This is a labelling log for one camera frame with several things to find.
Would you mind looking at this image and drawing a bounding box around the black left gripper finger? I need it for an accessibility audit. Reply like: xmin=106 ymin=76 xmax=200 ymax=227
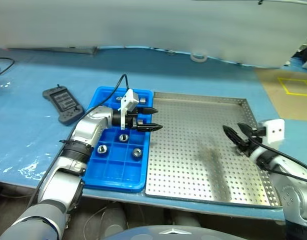
xmin=136 ymin=106 xmax=159 ymax=116
xmin=135 ymin=122 xmax=164 ymax=134

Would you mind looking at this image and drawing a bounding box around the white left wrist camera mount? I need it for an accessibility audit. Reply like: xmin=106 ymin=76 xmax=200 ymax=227
xmin=119 ymin=89 xmax=140 ymax=131

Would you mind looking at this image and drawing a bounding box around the black thin cable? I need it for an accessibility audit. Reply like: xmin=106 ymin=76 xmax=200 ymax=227
xmin=0 ymin=57 xmax=16 ymax=80

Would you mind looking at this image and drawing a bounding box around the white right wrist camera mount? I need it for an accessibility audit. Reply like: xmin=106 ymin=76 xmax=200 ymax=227
xmin=257 ymin=118 xmax=286 ymax=145

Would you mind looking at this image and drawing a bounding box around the white tape ring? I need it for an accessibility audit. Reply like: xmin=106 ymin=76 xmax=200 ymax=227
xmin=190 ymin=52 xmax=209 ymax=63

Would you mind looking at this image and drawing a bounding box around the dark grey handheld controller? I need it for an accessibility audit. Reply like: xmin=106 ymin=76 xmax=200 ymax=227
xmin=42 ymin=84 xmax=85 ymax=126

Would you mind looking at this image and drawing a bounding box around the perforated steel tray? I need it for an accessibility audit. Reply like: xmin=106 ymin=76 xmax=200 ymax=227
xmin=144 ymin=91 xmax=282 ymax=208

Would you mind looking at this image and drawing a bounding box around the brown cardboard mat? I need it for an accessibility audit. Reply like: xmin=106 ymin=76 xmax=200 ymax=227
xmin=253 ymin=67 xmax=307 ymax=124

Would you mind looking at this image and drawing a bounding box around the grey cylinder under table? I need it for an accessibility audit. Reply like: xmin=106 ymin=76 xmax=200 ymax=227
xmin=102 ymin=204 xmax=128 ymax=233

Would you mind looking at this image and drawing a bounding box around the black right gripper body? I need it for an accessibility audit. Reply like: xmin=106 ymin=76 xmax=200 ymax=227
xmin=238 ymin=126 xmax=267 ymax=158

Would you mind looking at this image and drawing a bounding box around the blue plastic compartment tray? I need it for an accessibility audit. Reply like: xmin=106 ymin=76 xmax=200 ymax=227
xmin=82 ymin=86 xmax=154 ymax=193

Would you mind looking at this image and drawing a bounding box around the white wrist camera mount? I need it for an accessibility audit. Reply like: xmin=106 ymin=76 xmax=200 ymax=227
xmin=257 ymin=118 xmax=286 ymax=145
xmin=119 ymin=89 xmax=140 ymax=131

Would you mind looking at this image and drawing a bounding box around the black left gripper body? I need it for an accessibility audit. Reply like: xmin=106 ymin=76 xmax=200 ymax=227
xmin=124 ymin=109 xmax=141 ymax=130

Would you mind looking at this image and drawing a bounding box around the dark rounded robot torso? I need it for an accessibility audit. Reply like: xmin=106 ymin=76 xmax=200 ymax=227
xmin=100 ymin=224 xmax=251 ymax=240

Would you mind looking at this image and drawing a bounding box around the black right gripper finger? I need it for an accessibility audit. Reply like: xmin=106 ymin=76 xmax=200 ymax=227
xmin=222 ymin=124 xmax=246 ymax=151
xmin=237 ymin=122 xmax=255 ymax=137

